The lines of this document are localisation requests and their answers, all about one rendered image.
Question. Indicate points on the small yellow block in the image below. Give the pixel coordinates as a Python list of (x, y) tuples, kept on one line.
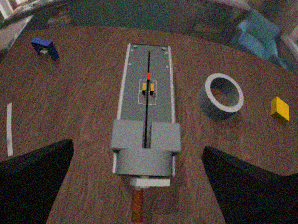
[(279, 110)]

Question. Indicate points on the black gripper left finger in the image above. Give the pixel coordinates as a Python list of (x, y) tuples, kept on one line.
[(29, 184)]

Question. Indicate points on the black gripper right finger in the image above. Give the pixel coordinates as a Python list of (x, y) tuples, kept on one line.
[(248, 194)]

